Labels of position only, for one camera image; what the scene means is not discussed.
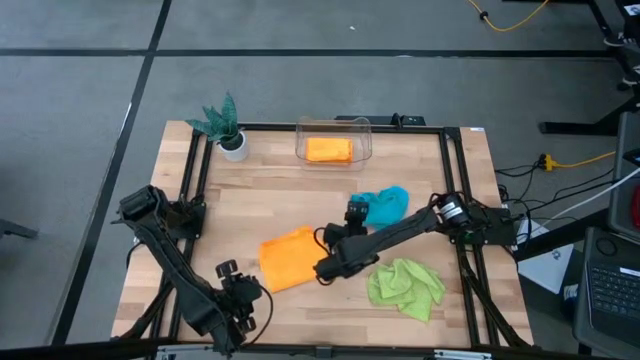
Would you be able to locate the black chair leg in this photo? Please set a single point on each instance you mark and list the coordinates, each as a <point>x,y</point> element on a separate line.
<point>15,229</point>

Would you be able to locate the teal microfiber towel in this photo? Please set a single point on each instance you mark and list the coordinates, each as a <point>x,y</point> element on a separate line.
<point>390,205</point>

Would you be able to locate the lime green microfiber towel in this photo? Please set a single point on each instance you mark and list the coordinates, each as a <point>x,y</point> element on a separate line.
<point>405,287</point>

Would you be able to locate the white cardboard box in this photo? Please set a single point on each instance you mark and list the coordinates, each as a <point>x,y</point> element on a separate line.
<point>545,265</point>

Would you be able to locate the grey laptop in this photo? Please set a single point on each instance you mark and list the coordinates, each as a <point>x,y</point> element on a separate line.
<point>615,290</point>

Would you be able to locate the grey equipment case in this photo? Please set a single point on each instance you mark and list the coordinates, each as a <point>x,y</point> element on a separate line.
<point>625,200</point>

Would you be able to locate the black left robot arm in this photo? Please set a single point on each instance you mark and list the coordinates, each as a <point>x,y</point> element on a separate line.
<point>170,265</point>

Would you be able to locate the silver metal bracket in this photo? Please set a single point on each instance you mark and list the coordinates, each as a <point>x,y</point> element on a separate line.
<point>182,351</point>
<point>462,355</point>

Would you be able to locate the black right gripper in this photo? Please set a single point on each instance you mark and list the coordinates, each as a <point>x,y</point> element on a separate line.
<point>350,225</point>

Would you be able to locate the black aluminium table frame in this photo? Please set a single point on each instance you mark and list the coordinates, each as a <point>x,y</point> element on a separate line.
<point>270,127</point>

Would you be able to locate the green plant in white pot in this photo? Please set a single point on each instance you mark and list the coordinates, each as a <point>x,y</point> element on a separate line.
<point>227,130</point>

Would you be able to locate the clear plastic bin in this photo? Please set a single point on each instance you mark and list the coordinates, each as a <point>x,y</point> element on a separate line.
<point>332,127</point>

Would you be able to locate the white label sticker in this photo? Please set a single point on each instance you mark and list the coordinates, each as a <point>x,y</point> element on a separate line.
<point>476,129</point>

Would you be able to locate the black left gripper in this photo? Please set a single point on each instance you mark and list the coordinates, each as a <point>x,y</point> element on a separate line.
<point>242,295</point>

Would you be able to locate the black table legs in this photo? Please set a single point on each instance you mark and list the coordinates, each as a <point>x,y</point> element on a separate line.
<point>575,128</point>

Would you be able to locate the orange microfiber towel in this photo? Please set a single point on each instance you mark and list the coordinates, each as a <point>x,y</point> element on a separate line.
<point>330,150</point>
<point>290,260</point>

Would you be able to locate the red object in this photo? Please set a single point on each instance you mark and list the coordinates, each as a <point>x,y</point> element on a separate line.
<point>636,205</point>

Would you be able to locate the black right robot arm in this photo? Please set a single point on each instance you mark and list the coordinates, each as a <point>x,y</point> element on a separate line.
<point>390,235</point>

